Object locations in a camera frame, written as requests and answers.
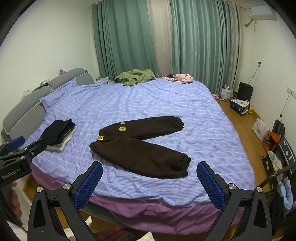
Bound dark brown fleece pants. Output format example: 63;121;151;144
90;116;191;179

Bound person's left hand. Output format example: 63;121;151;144
11;189;22;220

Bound folded black and white clothes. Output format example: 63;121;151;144
40;119;76;152

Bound grey padded headboard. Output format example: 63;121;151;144
1;68;94;143

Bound blue pillow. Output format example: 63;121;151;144
40;77;98;110

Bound black storage rack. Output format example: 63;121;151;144
260;120;295;215

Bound purple toy figure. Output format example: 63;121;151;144
59;68;66;75

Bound purple bed skirt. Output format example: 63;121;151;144
30;164;246;236

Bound white plastic bag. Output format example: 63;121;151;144
252;118;269;142

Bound blue striped floral bedsheet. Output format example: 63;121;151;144
27;78;255;206

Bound olive green garment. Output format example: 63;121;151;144
107;68;156;86

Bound blue and white cardboard box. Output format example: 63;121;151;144
230;99;250;114

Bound black speaker box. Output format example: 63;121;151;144
237;82;253;102

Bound white paper bag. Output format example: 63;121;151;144
220;81;233;101

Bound green curtain left panel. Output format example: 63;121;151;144
91;1;157;81

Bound green curtain panel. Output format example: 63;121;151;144
170;1;232;93
91;1;157;81

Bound pink patterned garment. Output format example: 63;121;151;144
163;74;194;83

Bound beige sheer curtain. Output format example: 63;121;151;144
147;0;173;77

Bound green curtain right panel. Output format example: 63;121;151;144
170;1;232;93

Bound black wall cable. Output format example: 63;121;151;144
247;61;262;85

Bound white wall air conditioner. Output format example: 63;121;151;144
245;5;277;28

